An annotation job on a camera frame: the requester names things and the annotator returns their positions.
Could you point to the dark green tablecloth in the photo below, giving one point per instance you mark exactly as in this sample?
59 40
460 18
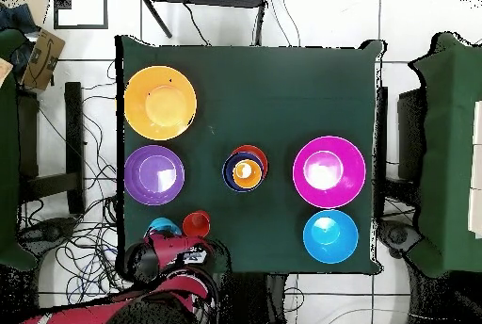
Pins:
244 94

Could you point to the black square frame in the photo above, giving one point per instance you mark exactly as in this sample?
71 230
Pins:
62 0

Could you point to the large pink bowl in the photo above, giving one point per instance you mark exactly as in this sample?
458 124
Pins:
329 171

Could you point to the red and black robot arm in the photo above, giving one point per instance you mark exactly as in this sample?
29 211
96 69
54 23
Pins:
169 248

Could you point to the small red bowl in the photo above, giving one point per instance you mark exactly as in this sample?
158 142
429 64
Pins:
258 150

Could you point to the medium sky blue bowl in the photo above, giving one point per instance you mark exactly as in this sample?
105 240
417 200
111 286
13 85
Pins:
330 236

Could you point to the green covered side table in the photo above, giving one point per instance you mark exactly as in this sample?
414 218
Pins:
448 150
7 150

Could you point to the orange cup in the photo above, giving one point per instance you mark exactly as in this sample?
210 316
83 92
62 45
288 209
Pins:
248 179

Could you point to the purple bowl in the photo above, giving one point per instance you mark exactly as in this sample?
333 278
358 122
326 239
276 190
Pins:
150 175

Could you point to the black stand foot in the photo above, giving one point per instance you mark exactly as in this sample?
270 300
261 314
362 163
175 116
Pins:
49 231
399 235

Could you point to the black box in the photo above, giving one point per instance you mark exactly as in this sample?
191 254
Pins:
410 132

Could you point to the cardboard box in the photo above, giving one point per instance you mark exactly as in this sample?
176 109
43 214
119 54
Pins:
43 58

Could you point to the red cup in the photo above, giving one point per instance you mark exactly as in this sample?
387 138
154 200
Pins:
196 224

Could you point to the small dark blue bowl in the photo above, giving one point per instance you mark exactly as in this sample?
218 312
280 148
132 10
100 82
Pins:
229 177

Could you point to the blue cloth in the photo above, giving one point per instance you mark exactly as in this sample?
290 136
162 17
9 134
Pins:
17 19

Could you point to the small cyan bowl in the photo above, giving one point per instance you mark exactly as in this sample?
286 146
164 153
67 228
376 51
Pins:
163 224

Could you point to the large yellow bowl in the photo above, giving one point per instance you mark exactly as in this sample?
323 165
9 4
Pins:
160 105

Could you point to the black floor stand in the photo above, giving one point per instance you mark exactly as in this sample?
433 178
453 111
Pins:
73 143

